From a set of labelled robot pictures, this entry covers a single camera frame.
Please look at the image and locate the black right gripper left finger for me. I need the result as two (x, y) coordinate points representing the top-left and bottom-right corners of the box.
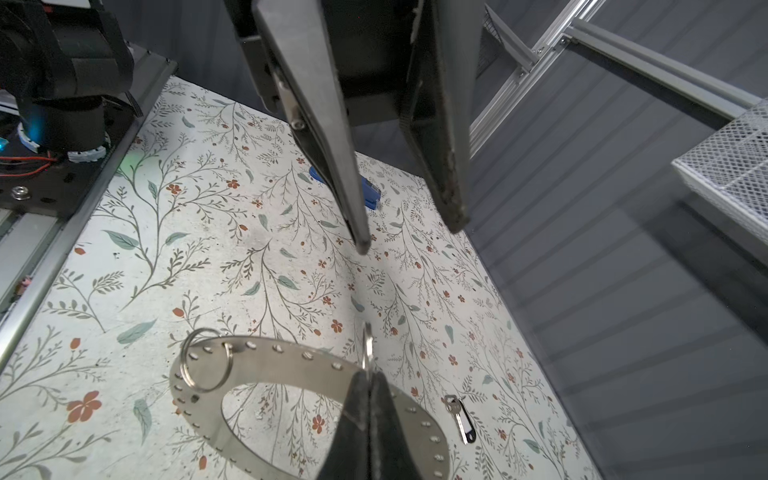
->
(317, 371), (372, 480)

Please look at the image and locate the white wire basket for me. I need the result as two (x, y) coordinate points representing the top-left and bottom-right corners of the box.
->
(672, 99), (767, 243)

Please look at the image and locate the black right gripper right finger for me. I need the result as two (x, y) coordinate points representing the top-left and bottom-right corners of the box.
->
(370, 372), (421, 480)

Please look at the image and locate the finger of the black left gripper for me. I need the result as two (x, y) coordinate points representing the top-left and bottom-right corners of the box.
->
(252, 1), (371, 255)
(400, 1), (484, 233)

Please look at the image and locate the blue stapler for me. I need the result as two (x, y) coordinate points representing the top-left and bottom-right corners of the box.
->
(309, 167), (381, 211)

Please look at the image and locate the key with black tag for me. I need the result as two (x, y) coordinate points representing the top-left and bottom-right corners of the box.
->
(444, 395), (477, 445)

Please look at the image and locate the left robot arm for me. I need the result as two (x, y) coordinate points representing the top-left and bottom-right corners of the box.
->
(1, 1), (484, 253)

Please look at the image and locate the silver split keyring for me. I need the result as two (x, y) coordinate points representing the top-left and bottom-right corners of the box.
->
(179, 327), (234, 393)
(361, 322), (374, 377)

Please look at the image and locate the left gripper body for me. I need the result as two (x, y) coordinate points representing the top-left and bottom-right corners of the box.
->
(223, 0), (433, 127)

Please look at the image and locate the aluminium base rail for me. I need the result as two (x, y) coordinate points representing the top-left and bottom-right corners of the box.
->
(1, 45), (178, 364)

